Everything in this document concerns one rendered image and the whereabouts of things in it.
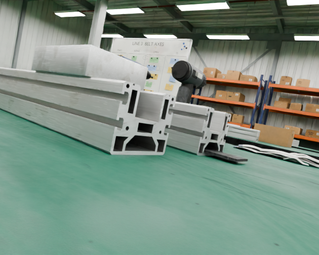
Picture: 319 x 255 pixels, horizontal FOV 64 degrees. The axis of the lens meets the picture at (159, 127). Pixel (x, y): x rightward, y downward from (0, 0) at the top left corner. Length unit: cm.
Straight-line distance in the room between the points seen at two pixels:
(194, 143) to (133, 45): 391
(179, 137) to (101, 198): 32
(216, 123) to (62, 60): 30
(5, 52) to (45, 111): 1295
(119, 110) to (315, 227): 21
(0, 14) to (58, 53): 1297
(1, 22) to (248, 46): 1044
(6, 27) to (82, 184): 1328
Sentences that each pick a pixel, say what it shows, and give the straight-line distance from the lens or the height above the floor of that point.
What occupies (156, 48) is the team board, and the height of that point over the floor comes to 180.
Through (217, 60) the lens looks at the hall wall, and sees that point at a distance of 1202.
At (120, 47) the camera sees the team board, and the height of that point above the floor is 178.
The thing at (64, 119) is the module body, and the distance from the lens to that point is 38.
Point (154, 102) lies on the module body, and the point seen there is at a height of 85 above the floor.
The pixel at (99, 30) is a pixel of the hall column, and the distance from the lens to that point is 946.
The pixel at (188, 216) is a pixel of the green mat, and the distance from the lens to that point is 16.
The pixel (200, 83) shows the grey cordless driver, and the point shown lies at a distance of 80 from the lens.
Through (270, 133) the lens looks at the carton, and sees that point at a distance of 239.
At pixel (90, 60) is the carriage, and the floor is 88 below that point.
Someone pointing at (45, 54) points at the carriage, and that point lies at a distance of 45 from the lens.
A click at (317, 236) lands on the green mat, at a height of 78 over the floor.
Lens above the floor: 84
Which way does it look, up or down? 3 degrees down
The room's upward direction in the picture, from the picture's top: 12 degrees clockwise
